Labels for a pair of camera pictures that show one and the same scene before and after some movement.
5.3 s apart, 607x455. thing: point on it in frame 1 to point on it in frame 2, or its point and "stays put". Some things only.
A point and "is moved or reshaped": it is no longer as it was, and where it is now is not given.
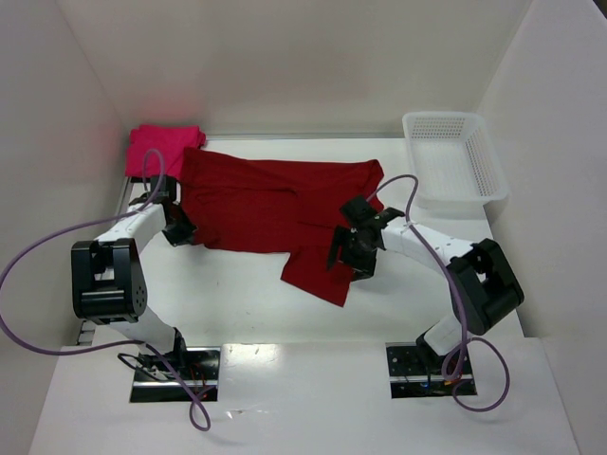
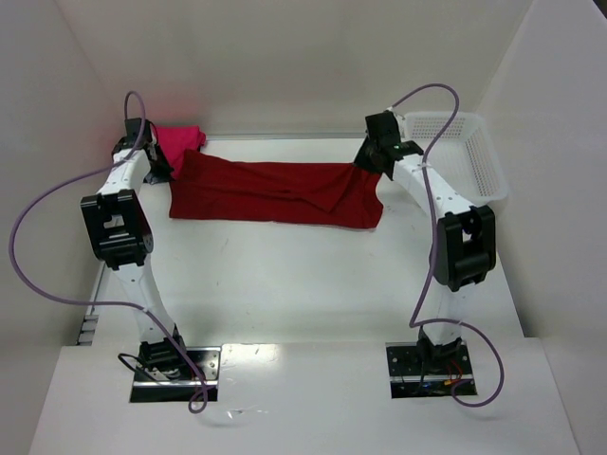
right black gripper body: x=354 y=247 to x=368 y=159
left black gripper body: x=179 y=229 to x=158 y=170
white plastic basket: x=455 y=162 stays put
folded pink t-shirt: x=170 y=139 stays put
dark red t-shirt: x=271 y=205 is moved or reshaped
